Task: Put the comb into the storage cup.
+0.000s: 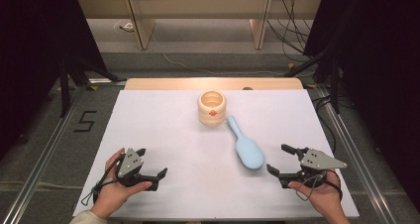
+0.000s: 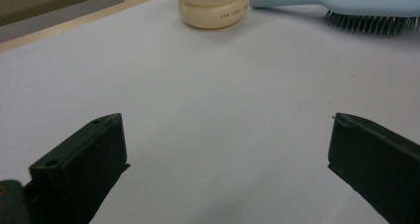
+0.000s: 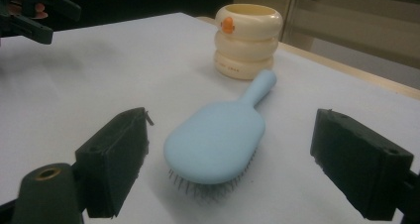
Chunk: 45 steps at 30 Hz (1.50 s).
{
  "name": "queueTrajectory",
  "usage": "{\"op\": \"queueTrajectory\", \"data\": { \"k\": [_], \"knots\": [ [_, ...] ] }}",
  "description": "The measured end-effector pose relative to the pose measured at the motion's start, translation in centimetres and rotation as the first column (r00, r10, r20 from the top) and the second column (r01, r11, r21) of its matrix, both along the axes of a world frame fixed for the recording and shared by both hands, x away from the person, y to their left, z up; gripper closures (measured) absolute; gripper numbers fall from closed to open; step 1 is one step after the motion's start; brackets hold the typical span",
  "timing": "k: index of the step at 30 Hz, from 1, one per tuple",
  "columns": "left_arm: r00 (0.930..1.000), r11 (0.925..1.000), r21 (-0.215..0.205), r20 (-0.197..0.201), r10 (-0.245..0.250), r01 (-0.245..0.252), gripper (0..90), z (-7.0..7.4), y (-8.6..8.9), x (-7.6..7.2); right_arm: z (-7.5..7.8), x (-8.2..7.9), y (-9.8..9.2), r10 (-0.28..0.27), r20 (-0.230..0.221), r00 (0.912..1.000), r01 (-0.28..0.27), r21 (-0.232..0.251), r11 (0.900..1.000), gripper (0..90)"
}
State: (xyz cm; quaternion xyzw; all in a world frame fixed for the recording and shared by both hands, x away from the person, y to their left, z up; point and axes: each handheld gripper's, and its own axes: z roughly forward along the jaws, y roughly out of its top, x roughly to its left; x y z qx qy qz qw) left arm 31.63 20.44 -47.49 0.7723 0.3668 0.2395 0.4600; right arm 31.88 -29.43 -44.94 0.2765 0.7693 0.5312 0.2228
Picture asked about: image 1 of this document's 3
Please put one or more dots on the black curtain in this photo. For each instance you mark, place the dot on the black curtain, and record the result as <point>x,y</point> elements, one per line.
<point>379,68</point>
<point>29,68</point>

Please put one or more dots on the light blue hairbrush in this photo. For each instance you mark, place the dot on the light blue hairbrush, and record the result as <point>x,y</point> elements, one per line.
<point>247,151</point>

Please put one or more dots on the yellow tape piece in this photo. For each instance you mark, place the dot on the yellow tape piece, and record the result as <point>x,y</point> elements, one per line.
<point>291,65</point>
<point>310,85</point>
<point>93,88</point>

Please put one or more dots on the aluminium floor rail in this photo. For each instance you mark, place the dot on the aluminium floor rail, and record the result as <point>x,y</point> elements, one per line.
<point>43,164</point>
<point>360,164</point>

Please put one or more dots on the person's right hand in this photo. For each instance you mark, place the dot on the person's right hand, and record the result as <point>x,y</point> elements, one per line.
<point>325,196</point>

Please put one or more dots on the light wooden desk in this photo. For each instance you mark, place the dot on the light wooden desk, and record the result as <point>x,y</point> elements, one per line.
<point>198,6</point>

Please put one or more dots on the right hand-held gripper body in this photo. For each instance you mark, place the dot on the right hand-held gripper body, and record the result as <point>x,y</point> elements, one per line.
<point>318,161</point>

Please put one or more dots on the black metal stand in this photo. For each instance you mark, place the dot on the black metal stand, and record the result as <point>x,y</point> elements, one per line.
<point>65,85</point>
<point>335,85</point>

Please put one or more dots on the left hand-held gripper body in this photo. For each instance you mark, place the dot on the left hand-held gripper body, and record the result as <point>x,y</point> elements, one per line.
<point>130,163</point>

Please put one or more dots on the person's left hand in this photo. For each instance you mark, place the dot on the person's left hand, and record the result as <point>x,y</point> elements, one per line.
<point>114,194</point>

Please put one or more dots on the white board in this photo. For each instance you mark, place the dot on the white board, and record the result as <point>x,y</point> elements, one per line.
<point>198,191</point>

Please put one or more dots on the white round floor outlet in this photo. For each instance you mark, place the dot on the white round floor outlet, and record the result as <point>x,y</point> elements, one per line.
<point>124,26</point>

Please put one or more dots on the light wooden table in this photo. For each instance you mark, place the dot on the light wooden table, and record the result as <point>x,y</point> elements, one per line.
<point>158,84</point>

